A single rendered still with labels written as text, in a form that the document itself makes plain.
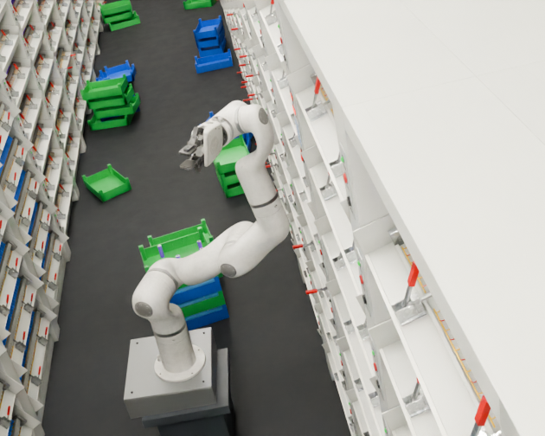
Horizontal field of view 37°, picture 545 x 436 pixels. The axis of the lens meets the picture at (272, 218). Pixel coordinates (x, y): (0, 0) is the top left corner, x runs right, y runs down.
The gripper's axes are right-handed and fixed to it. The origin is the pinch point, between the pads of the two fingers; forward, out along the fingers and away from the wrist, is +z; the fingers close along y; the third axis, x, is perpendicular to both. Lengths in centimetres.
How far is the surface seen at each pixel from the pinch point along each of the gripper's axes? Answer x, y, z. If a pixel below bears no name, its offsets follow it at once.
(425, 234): -81, -50, 92
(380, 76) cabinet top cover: -63, -51, 51
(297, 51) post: -29.2, -33.0, -0.8
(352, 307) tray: -54, 15, 23
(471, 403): -88, -27, 89
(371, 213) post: -66, -32, 59
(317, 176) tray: -36.5, -3.7, 2.1
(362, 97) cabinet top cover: -63, -50, 58
